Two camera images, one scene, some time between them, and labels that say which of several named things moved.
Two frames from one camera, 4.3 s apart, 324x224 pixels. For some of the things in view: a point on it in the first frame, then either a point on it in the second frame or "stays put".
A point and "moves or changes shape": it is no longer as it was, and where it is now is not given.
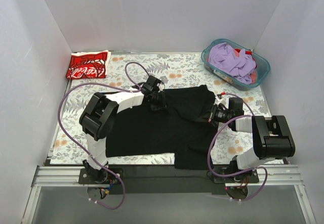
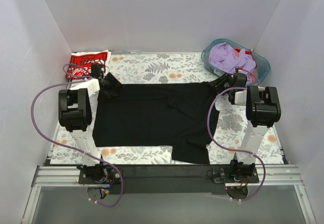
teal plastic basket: x=264 y=65 stays put
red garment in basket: x=253 y=76 stays put
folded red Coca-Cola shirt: x=91 y=64 stays put
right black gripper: x=212 y=114 → x=223 y=83
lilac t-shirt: x=223 y=57 stays put
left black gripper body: x=157 y=100 → x=108 y=82
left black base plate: x=91 y=176 stays put
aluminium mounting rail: x=270 y=176 stays put
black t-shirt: x=182 y=128 moves or changes shape
